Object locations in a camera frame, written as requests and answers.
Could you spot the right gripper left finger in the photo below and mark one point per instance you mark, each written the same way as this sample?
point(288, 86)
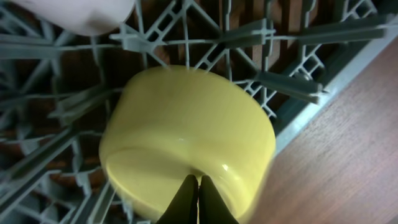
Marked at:
point(183, 208)

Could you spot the pink cup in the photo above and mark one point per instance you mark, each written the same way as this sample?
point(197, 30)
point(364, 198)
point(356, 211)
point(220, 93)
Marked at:
point(82, 17)

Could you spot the grey dishwasher rack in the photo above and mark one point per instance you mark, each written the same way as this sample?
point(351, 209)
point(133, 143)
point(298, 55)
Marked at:
point(58, 89)

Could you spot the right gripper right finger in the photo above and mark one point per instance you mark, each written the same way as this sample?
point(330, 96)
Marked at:
point(212, 209)

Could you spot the yellow bowl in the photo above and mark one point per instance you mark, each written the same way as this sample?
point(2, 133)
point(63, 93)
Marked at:
point(176, 121)

